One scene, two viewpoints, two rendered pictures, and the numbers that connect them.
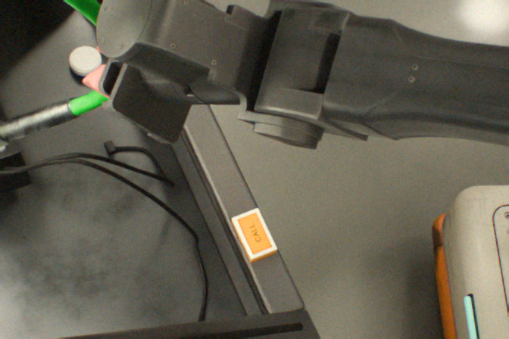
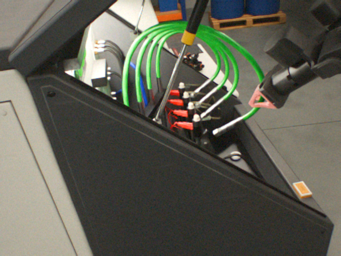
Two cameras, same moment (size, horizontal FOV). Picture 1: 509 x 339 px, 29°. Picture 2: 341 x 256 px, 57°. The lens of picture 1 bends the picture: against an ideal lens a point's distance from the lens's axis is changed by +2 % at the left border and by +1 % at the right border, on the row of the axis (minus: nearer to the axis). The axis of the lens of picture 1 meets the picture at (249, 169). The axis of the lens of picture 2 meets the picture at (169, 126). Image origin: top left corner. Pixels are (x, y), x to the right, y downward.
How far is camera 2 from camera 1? 43 cm
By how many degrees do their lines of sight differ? 35
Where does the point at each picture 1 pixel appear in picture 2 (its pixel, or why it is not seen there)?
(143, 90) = (272, 87)
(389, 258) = not seen: outside the picture
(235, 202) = (293, 181)
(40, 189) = not seen: hidden behind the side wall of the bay
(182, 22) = (293, 34)
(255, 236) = (302, 189)
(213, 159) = (283, 168)
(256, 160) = not seen: hidden behind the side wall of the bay
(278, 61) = (326, 43)
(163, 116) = (278, 97)
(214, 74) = (303, 51)
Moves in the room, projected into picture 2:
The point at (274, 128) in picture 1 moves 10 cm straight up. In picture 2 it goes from (326, 62) to (335, 6)
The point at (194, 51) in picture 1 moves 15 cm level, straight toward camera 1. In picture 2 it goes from (297, 42) to (307, 74)
